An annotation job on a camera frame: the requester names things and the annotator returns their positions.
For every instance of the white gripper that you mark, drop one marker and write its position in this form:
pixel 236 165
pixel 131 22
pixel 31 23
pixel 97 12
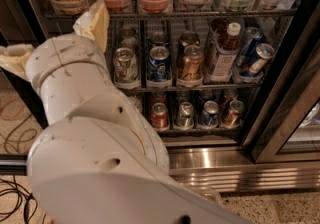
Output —
pixel 63 52

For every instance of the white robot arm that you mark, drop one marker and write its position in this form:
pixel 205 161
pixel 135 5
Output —
pixel 99 161

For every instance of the white green can middle shelf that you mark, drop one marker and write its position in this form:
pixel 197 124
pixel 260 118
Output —
pixel 125 66

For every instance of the blue can middle shelf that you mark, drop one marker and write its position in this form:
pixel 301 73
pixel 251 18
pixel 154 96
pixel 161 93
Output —
pixel 159 64

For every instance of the blue can shelf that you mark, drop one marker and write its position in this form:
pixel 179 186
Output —
pixel 159 64
pixel 209 115

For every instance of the red can bottom shelf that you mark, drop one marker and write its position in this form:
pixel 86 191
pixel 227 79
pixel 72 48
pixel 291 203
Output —
pixel 159 117

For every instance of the gold can middle shelf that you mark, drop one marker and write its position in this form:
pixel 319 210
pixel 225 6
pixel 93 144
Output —
pixel 190 64

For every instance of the gold can shelf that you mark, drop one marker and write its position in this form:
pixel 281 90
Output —
pixel 231 117
pixel 190 64

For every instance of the silver can bottom shelf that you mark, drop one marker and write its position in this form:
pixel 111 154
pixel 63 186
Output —
pixel 184 116

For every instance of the blue can bottom shelf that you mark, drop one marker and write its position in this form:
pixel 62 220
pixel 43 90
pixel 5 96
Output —
pixel 209 115

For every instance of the stainless steel fridge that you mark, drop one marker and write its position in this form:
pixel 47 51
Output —
pixel 215 157

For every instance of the gold can bottom shelf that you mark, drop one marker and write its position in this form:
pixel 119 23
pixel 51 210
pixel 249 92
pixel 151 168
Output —
pixel 231 117

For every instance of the blue silver can rear right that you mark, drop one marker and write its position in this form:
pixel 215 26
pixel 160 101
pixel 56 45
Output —
pixel 250 39

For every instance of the blue silver can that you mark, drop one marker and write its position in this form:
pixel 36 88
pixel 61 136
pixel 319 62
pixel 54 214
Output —
pixel 250 39
pixel 257 60

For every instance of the blue silver can front right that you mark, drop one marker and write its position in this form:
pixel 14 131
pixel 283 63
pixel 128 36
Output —
pixel 257 60

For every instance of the right glass fridge door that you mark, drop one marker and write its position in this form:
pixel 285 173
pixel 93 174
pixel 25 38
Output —
pixel 280 123

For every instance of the brown tea bottle white cap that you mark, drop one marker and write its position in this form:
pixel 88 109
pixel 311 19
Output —
pixel 226 46

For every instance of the top wire shelf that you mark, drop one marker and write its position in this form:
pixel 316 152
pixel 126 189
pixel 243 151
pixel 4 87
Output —
pixel 201 15

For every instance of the wire shelf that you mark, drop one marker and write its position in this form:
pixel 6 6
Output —
pixel 183 88
pixel 201 15

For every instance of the middle wire shelf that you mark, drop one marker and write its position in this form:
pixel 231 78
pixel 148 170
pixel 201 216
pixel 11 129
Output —
pixel 183 88

